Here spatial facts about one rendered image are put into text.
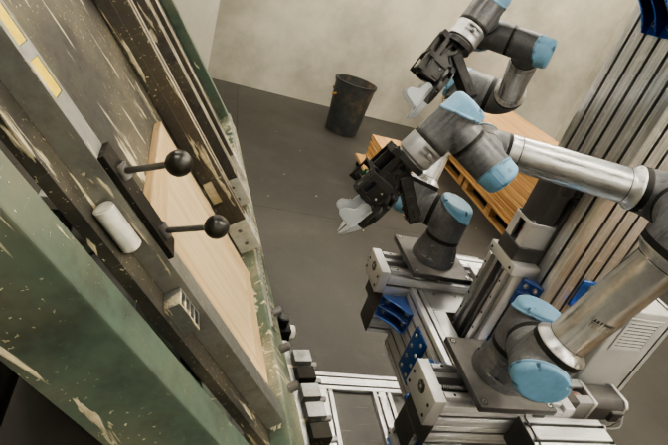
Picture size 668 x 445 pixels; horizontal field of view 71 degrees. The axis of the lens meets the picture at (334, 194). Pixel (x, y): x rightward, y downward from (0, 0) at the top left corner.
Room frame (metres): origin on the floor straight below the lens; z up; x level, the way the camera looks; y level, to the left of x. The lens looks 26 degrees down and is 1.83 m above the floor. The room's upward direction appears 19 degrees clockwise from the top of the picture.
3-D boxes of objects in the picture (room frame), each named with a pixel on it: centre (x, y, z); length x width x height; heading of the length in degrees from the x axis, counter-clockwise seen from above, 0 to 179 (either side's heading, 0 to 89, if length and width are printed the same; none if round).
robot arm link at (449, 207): (1.44, -0.39, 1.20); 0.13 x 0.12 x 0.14; 74
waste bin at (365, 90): (5.67, 0.20, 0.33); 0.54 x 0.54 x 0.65
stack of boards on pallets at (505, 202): (5.30, -1.83, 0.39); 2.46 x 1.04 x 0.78; 19
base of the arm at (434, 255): (1.43, -0.40, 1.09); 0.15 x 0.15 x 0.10
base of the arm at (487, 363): (0.97, -0.56, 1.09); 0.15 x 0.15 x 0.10
